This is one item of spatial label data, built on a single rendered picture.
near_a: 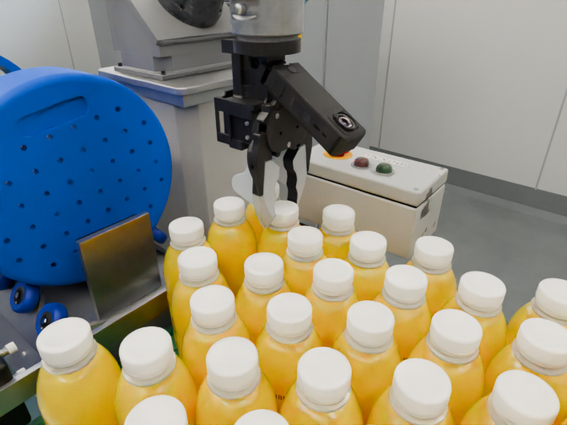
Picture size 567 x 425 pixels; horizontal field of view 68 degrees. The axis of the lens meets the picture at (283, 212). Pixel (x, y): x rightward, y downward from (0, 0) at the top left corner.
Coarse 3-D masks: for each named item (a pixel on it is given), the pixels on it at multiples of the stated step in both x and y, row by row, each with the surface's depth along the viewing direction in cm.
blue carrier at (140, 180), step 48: (0, 96) 45; (48, 96) 48; (96, 96) 53; (0, 144) 46; (48, 144) 50; (96, 144) 55; (144, 144) 60; (0, 192) 47; (48, 192) 52; (96, 192) 57; (144, 192) 63; (0, 240) 49; (48, 240) 53
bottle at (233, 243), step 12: (216, 228) 53; (228, 228) 53; (240, 228) 53; (252, 228) 56; (216, 240) 53; (228, 240) 52; (240, 240) 53; (252, 240) 54; (216, 252) 53; (228, 252) 53; (240, 252) 53; (252, 252) 55; (228, 264) 53; (240, 264) 54; (228, 276) 54; (240, 276) 55
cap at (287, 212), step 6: (276, 204) 53; (282, 204) 53; (288, 204) 53; (294, 204) 53; (276, 210) 51; (282, 210) 51; (288, 210) 51; (294, 210) 51; (276, 216) 51; (282, 216) 50; (288, 216) 51; (294, 216) 51; (276, 222) 51; (282, 222) 51; (288, 222) 51; (294, 222) 52
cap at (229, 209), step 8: (216, 200) 54; (224, 200) 54; (232, 200) 54; (240, 200) 54; (216, 208) 52; (224, 208) 52; (232, 208) 52; (240, 208) 52; (216, 216) 52; (224, 216) 52; (232, 216) 52; (240, 216) 53
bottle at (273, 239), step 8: (272, 224) 52; (296, 224) 52; (264, 232) 53; (272, 232) 52; (280, 232) 52; (288, 232) 52; (264, 240) 52; (272, 240) 52; (280, 240) 51; (264, 248) 52; (272, 248) 52; (280, 248) 52; (280, 256) 52
